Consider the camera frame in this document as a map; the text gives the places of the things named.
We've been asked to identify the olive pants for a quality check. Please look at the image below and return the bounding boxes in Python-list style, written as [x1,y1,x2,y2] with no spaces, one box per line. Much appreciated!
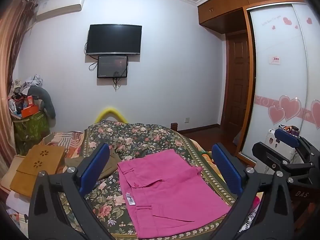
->
[65,147,123,180]

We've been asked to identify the wooden overhead cabinet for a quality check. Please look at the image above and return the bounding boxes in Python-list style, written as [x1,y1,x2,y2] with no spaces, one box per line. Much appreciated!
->
[197,0,310,33]

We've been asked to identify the floral bed blanket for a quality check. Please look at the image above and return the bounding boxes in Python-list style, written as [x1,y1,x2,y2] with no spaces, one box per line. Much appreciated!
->
[59,121,253,240]

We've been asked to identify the white suitcase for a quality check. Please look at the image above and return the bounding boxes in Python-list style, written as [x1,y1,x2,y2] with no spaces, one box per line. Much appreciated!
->
[266,127,297,175]

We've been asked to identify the striped blanket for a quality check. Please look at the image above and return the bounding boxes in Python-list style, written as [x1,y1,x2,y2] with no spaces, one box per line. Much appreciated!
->
[41,131,84,160]

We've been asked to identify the pile of clothes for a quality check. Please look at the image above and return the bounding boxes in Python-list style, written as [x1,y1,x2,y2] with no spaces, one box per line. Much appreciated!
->
[7,74,43,98]

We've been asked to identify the white heart-print wardrobe door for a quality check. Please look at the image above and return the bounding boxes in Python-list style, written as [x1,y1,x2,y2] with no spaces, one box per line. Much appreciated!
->
[246,2,320,160]

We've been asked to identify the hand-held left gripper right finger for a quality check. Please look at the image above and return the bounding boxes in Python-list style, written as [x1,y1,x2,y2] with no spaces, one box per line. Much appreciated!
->
[207,143,294,240]

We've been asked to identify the yellow foam tube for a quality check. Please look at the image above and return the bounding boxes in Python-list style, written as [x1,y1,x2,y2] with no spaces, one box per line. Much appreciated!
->
[94,106,127,124]

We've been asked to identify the black white patterned cloth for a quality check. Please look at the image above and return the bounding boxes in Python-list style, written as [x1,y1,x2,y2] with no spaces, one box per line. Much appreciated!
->
[239,204,261,233]

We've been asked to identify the black wall television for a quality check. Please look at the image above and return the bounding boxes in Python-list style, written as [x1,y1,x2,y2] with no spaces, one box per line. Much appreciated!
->
[85,24,142,55]

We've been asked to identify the black monitor cable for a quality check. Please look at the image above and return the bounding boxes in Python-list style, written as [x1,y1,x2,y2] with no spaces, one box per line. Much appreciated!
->
[112,71,125,92]

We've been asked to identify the small black monitor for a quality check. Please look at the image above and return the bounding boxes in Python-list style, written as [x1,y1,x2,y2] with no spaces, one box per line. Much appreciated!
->
[97,55,129,79]

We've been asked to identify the green fabric bag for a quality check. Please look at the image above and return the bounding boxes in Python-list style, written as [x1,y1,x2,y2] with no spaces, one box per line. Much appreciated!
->
[12,110,50,155]

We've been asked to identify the brown wooden door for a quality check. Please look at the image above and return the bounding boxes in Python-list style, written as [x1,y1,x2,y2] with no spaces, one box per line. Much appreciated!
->
[220,30,252,143]

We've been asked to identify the bamboo lap table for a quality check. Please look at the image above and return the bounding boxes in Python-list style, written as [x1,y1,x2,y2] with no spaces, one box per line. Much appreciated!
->
[9,144,66,198]

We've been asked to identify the pink striped curtain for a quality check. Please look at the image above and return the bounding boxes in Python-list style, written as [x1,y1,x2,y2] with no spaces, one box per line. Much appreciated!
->
[0,0,38,160]

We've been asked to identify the pink pants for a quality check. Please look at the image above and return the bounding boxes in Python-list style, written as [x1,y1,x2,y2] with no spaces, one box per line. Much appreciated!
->
[117,149,260,239]

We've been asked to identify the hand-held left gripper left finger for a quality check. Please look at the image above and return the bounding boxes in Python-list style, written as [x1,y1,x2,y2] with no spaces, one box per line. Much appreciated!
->
[28,143,140,240]

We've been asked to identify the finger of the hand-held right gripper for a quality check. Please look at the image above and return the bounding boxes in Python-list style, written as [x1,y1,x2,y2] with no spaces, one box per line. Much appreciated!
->
[274,129,320,157]
[252,142,315,180]

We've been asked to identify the orange box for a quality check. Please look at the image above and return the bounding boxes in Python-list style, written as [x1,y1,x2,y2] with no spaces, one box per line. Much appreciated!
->
[21,105,40,118]

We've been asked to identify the colourful fleece blanket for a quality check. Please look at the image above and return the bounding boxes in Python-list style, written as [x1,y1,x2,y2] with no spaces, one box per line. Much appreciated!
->
[195,140,225,178]

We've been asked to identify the white air conditioner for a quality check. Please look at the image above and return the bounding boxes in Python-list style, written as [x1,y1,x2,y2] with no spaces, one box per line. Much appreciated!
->
[35,0,86,22]

